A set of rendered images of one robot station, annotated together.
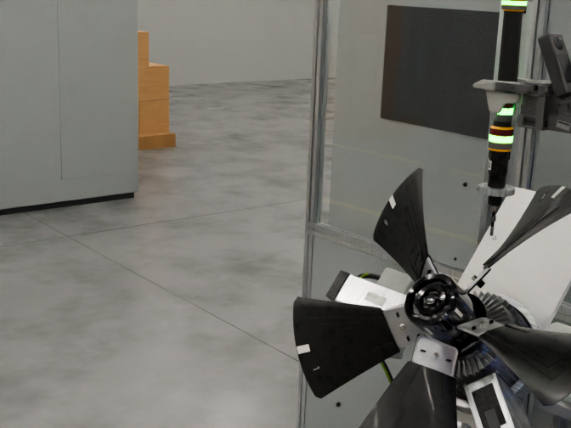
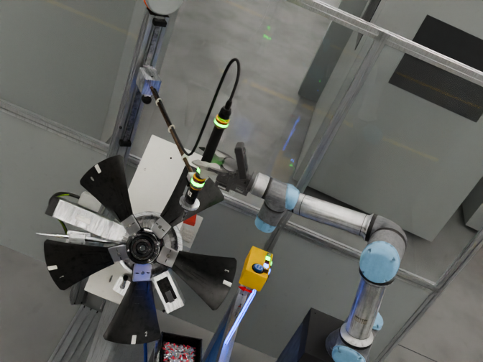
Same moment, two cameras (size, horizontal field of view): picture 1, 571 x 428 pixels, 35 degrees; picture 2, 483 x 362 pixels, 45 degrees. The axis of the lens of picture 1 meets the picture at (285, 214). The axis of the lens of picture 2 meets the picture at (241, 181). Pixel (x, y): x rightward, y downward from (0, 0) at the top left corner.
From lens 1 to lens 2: 1.30 m
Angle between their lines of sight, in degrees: 50
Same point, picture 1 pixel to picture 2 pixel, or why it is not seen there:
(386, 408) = (123, 310)
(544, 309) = not seen: hidden behind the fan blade
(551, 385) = (214, 298)
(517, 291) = (162, 205)
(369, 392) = (10, 192)
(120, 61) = not seen: outside the picture
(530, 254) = (167, 182)
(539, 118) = (228, 186)
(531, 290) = not seen: hidden behind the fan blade
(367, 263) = (11, 121)
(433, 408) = (144, 302)
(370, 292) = (79, 214)
